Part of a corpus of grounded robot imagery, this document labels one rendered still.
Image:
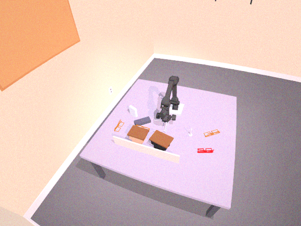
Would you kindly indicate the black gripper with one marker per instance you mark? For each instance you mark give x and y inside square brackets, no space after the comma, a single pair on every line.
[173,117]

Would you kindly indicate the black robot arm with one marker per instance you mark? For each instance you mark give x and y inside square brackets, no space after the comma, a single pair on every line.
[166,101]

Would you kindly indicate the white flat panel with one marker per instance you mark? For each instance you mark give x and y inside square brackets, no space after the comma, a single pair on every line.
[147,150]

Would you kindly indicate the orange-framed clear glasses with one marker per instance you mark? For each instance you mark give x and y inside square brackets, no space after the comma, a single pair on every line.
[207,134]

